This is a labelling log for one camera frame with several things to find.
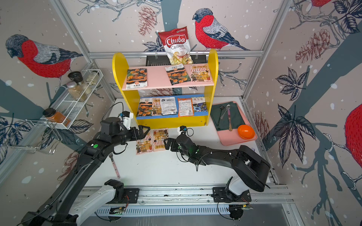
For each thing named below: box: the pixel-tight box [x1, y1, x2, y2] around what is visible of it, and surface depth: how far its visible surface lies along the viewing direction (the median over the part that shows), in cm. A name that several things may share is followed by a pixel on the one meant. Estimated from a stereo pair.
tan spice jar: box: [65, 80, 88, 103], surface depth 74 cm
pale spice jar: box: [86, 70, 100, 86], surface depth 87 cm
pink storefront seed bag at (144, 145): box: [135, 132, 154, 155], surface depth 94 cm
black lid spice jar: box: [67, 71, 91, 95], surface depth 75 cm
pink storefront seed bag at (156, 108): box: [151, 97, 162, 116], surface depth 97 cm
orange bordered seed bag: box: [177, 97, 195, 118], surface depth 97 cm
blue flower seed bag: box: [191, 96, 208, 113], surface depth 99 cm
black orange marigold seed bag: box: [164, 63, 191, 86], surface depth 79 cm
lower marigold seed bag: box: [136, 97, 153, 117], surface depth 97 cm
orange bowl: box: [237, 124, 256, 140], surface depth 97 cm
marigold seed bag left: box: [125, 68, 149, 90], surface depth 77 cm
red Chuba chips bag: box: [157, 26, 194, 65], surface depth 85 cm
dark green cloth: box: [210, 101, 246, 131], surface depth 109 cm
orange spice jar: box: [42, 107, 71, 127], surface depth 62 cm
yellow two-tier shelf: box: [112, 48, 219, 130], surface depth 83 cm
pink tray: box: [212, 100, 258, 146], surface depth 100 cm
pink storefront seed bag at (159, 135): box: [152, 127, 170, 152], surface depth 97 cm
